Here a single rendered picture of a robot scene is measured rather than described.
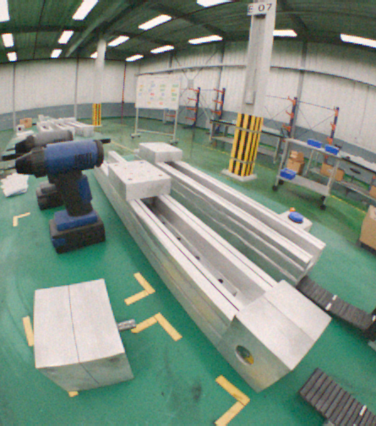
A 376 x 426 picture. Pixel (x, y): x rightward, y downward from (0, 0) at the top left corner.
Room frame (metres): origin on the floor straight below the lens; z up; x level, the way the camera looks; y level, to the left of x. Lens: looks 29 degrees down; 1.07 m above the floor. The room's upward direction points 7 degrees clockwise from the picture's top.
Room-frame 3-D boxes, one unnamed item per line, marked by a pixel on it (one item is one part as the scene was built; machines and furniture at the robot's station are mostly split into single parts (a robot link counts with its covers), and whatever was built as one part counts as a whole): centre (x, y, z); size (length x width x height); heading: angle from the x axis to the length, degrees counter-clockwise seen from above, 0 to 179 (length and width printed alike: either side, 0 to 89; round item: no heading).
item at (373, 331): (0.10, -0.33, 0.83); 0.03 x 0.03 x 0.07; 37
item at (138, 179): (0.48, 0.14, 0.87); 0.16 x 0.11 x 0.07; 37
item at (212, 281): (0.48, 0.14, 0.82); 0.80 x 0.10 x 0.09; 37
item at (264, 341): (0.13, -0.14, 0.83); 0.12 x 0.09 x 0.10; 127
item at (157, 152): (0.79, 0.14, 0.87); 0.16 x 0.11 x 0.07; 37
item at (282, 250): (0.60, -0.01, 0.82); 0.80 x 0.10 x 0.09; 37
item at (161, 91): (6.02, 1.24, 0.97); 1.51 x 0.50 x 1.95; 65
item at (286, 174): (3.04, -1.80, 0.50); 1.03 x 0.55 x 1.01; 57
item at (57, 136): (0.46, 0.43, 0.89); 0.20 x 0.08 x 0.22; 135
